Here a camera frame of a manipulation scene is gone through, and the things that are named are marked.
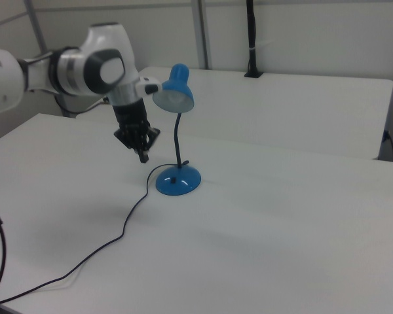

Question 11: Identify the black pole with clamp base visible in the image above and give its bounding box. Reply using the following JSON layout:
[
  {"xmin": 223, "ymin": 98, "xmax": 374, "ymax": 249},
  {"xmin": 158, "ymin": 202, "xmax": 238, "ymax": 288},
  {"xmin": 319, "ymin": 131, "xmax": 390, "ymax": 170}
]
[{"xmin": 244, "ymin": 0, "xmax": 265, "ymax": 79}]

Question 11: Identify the black cable behind robot arm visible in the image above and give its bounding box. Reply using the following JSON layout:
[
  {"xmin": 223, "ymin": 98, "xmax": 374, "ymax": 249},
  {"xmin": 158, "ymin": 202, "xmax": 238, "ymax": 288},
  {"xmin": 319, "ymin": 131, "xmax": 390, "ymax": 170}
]
[{"xmin": 54, "ymin": 94, "xmax": 111, "ymax": 116}]

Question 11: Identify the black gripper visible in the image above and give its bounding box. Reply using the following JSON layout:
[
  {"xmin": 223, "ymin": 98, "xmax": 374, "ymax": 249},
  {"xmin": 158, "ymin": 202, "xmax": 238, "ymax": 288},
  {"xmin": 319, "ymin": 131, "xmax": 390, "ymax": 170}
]
[{"xmin": 109, "ymin": 97, "xmax": 161, "ymax": 164}]

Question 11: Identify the thin black lamp cable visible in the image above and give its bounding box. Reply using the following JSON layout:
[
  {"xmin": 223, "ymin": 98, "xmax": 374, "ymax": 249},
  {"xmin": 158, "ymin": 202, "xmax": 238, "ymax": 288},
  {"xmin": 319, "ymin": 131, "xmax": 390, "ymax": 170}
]
[{"xmin": 0, "ymin": 159, "xmax": 191, "ymax": 308}]

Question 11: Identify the grey partition post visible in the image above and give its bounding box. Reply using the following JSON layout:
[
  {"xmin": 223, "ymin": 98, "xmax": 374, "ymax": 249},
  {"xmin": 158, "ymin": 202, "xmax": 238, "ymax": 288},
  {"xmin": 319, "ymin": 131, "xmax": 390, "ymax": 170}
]
[
  {"xmin": 191, "ymin": 0, "xmax": 214, "ymax": 70},
  {"xmin": 23, "ymin": 0, "xmax": 49, "ymax": 55}
]

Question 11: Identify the blue desk lamp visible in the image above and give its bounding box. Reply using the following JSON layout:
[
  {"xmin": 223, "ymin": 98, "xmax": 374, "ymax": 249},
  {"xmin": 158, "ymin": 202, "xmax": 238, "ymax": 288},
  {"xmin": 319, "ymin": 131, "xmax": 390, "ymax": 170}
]
[{"xmin": 152, "ymin": 63, "xmax": 202, "ymax": 197}]

